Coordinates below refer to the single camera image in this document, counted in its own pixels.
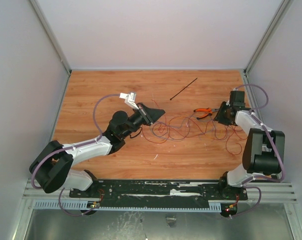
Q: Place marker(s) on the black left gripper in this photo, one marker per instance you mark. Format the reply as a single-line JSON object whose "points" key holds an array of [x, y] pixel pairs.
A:
{"points": [[149, 114]]}

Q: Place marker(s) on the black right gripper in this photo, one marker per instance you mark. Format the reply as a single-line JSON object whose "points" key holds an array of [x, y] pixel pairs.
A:
{"points": [[222, 114]]}

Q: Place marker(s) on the black zip tie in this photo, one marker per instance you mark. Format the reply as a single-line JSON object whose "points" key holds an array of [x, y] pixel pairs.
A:
{"points": [[183, 89]]}

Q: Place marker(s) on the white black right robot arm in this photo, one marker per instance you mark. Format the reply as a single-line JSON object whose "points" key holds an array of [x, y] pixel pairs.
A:
{"points": [[263, 152]]}

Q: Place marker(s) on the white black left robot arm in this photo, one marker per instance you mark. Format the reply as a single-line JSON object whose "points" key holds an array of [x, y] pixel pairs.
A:
{"points": [[52, 168]]}

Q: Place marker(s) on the orange black needle-nose pliers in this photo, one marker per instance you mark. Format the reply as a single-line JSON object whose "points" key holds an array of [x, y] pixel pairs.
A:
{"points": [[207, 112]]}

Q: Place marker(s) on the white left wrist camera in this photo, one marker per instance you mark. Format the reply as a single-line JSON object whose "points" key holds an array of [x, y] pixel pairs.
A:
{"points": [[129, 99]]}

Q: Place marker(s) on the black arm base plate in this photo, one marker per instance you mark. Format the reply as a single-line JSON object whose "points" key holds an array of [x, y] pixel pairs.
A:
{"points": [[155, 194]]}

